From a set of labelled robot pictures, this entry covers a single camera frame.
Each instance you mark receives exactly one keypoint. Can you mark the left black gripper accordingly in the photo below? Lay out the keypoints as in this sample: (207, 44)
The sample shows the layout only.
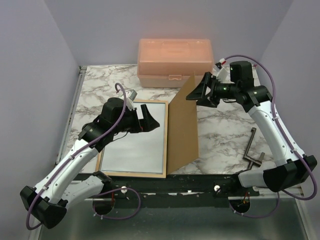
(148, 123)

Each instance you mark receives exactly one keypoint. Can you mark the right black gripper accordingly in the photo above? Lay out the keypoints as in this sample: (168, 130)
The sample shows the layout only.
(199, 94)

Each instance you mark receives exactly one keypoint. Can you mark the aerial landscape photo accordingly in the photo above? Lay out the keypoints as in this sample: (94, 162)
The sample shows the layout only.
(135, 152)

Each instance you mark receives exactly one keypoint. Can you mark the brown frame backing board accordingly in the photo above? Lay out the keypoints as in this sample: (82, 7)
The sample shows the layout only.
(182, 132)

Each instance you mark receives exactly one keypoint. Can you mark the light wooden picture frame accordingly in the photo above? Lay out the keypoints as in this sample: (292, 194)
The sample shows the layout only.
(165, 140)

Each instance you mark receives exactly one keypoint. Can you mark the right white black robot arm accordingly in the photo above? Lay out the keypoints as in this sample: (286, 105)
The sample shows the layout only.
(292, 165)

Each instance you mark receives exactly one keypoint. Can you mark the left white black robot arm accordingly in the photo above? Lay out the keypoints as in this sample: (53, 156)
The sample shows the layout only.
(49, 200)

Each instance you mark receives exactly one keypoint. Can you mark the orange translucent plastic box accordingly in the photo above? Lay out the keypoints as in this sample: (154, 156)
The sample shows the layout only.
(168, 62)

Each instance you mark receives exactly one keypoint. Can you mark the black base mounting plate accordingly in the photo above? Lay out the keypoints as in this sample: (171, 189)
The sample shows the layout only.
(174, 191)

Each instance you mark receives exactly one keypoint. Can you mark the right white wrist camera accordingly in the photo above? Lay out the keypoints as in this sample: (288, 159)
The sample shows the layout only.
(222, 72)

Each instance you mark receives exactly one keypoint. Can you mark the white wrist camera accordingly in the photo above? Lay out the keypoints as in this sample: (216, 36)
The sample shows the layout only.
(130, 97)
(222, 72)

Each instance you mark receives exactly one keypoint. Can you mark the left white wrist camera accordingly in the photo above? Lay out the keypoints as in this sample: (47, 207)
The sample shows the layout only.
(130, 97)

